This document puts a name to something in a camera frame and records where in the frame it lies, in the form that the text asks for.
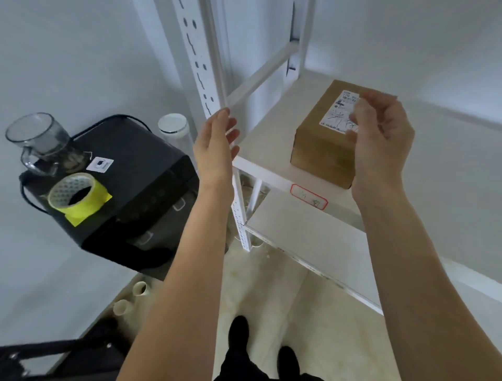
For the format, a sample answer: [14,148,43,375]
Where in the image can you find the person's right hand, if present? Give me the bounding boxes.
[345,89,416,209]

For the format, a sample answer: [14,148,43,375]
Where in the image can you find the person's left hand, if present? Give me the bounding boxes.
[192,108,241,193]

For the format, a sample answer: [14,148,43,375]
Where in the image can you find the person's right forearm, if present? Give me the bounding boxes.
[355,188,502,381]

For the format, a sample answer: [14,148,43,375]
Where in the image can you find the person's black shoe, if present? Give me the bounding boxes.
[228,316,250,354]
[277,346,301,379]

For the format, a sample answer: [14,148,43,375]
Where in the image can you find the black water dispenser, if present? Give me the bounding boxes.
[18,114,201,282]

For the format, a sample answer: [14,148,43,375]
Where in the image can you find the black metal screen stand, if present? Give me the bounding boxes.
[0,316,132,381]

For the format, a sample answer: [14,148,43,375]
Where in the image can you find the yellow tape roll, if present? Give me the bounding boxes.
[47,172,113,228]

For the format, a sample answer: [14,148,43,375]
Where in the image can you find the person's black left shoe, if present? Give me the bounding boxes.
[228,316,250,354]

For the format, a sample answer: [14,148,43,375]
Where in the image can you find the clear glass pitcher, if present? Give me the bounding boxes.
[4,112,89,177]

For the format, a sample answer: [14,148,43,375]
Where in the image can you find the clear jar with silver lid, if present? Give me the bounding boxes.
[157,113,196,162]

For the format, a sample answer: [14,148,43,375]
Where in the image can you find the person's black right shoe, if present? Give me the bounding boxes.
[277,346,301,379]

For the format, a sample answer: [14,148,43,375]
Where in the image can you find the white metal shelf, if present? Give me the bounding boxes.
[131,0,502,317]

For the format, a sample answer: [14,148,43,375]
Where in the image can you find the cardboard parcel label 770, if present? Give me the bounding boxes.
[290,80,371,190]

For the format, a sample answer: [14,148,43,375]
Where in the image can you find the person's left forearm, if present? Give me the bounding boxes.
[117,184,236,381]

